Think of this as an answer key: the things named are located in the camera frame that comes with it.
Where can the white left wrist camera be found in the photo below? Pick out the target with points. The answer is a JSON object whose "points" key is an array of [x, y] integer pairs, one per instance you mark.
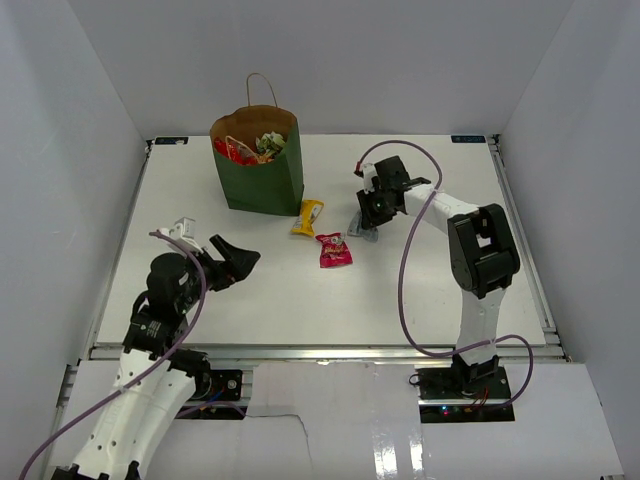
{"points": [[182, 235]]}

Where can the large red snack bag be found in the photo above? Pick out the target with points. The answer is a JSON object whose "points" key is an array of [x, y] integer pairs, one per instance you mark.
{"points": [[241, 154]]}

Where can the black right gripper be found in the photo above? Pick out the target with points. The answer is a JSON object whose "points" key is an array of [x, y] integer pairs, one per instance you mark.
{"points": [[371, 218]]}

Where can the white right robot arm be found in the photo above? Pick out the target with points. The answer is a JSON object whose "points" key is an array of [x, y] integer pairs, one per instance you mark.
{"points": [[482, 253]]}

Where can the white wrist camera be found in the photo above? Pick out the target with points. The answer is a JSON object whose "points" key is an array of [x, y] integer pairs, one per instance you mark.
{"points": [[182, 235], [367, 172]]}

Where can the green snack packet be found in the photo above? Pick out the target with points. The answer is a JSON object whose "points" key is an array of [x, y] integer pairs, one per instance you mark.
{"points": [[270, 144]]}

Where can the pink snack packet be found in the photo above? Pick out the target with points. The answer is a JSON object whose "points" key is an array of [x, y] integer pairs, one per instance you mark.
{"points": [[334, 250]]}

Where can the grey foil snack packet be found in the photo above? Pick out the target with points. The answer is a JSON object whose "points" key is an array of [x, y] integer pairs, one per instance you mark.
{"points": [[356, 229]]}

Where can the yellow snack packet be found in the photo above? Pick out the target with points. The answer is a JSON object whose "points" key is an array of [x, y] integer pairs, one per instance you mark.
{"points": [[310, 210]]}

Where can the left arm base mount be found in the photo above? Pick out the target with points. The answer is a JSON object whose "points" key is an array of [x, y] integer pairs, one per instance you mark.
{"points": [[216, 385]]}

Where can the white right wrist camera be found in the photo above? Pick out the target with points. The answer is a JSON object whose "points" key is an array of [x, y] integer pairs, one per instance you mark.
{"points": [[367, 172]]}

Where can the green paper bag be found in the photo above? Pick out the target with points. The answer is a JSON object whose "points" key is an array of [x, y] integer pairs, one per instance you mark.
{"points": [[275, 188]]}

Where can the aluminium table frame rail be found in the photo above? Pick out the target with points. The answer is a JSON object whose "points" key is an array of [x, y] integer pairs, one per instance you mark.
{"points": [[398, 290]]}

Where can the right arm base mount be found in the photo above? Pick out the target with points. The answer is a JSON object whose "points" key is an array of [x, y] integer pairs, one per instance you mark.
{"points": [[443, 399]]}

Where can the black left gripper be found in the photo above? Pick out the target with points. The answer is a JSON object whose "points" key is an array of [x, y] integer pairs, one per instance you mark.
{"points": [[238, 262]]}

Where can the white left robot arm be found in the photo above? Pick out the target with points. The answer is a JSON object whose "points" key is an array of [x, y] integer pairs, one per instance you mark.
{"points": [[156, 376]]}

